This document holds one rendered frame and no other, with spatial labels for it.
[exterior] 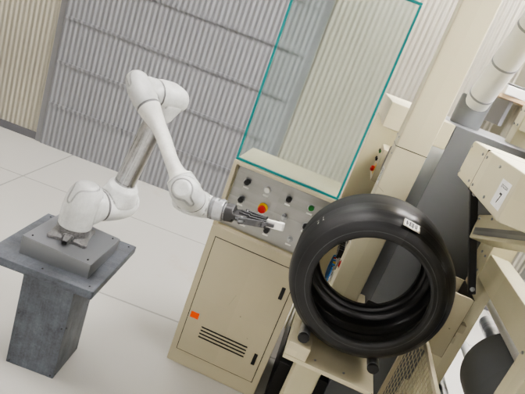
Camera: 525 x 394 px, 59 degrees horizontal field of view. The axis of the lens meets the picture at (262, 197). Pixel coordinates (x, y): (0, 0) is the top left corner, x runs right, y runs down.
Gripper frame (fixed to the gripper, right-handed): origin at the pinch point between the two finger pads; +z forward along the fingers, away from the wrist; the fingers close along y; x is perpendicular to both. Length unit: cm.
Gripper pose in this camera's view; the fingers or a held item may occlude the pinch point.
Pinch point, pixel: (275, 224)
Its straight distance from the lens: 180.0
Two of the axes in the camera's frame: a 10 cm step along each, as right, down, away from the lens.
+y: 2.1, -2.5, 9.4
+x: -2.0, 9.3, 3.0
